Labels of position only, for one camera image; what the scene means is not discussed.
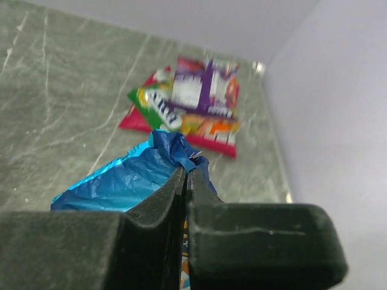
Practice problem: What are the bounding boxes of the green snack packet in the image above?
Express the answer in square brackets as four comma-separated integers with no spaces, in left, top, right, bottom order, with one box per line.
[128,83,183,132]

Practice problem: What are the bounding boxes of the large blue Blendy packet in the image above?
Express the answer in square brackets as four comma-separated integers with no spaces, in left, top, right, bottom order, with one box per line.
[50,128,218,290]

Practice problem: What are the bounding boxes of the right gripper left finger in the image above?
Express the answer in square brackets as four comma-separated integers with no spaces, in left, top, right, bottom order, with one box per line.
[1,168,186,289]

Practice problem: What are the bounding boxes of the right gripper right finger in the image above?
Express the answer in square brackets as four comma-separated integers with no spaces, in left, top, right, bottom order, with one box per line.
[187,170,348,289]

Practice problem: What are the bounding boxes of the purple snack packet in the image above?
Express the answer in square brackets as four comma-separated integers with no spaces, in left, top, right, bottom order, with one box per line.
[204,58,239,120]
[170,57,205,110]

